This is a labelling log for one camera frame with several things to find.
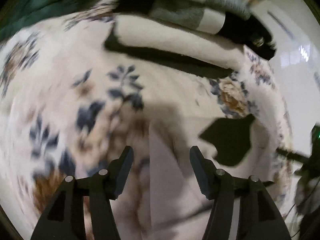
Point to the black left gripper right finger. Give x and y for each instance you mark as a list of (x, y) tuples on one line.
[(259, 217)]

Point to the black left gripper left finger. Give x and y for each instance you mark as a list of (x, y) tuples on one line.
[(63, 218)]

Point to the white small garment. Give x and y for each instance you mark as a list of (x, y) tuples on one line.
[(161, 198)]

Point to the floral bed blanket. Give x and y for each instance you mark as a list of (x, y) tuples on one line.
[(62, 92)]

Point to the white bed headboard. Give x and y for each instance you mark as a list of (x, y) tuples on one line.
[(296, 63)]

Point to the black grey white folded garment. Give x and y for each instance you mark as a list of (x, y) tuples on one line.
[(207, 38)]

